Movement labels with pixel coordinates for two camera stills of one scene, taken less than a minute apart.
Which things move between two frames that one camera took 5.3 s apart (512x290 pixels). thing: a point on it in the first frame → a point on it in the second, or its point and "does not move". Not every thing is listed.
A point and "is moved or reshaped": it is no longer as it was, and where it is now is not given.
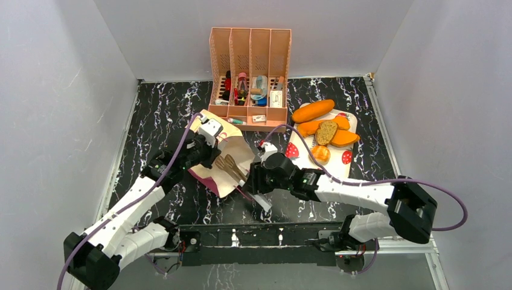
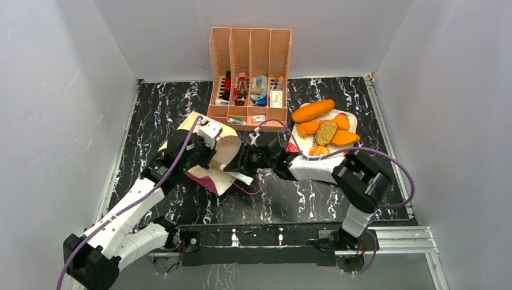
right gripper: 256,178 → 243,161
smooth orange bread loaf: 306,111 does not move
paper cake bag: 232,165 is moved or reshaped
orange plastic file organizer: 249,77 does not move
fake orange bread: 307,128 does not move
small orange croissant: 321,154 does not move
